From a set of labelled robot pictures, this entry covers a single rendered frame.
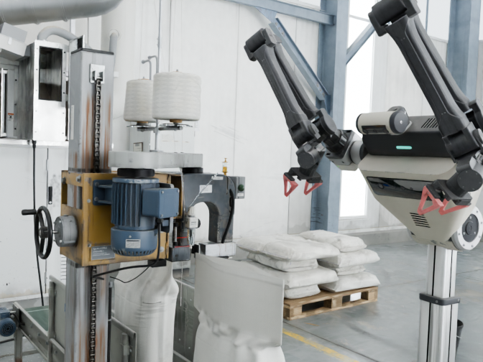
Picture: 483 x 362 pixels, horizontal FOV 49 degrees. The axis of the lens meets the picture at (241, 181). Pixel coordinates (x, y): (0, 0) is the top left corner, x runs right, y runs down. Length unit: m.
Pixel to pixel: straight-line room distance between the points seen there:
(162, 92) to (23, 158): 2.91
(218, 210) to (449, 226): 0.85
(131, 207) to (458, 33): 9.41
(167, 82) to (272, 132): 5.71
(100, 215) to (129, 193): 0.20
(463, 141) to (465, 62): 9.11
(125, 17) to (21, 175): 1.79
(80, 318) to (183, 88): 0.87
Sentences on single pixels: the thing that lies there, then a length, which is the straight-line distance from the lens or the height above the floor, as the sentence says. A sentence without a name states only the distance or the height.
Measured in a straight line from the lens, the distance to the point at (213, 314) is 1.88.
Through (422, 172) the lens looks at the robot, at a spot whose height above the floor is 1.38.
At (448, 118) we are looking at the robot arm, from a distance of 1.41.
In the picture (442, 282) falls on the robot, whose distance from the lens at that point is 2.01.
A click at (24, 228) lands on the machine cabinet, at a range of 4.65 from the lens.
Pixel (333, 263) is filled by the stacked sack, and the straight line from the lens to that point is 5.10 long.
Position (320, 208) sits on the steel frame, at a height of 0.64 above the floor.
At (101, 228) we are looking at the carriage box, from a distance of 1.89.
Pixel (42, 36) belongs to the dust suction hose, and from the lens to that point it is 4.37.
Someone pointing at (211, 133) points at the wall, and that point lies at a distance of 6.85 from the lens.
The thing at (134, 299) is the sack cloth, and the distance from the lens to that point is 2.39.
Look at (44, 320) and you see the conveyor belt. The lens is 3.50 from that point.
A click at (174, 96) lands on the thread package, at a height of 1.60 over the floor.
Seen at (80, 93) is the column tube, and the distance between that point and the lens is 1.91.
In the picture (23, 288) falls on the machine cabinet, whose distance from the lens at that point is 4.74.
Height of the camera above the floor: 1.42
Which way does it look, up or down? 3 degrees down
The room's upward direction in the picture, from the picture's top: 2 degrees clockwise
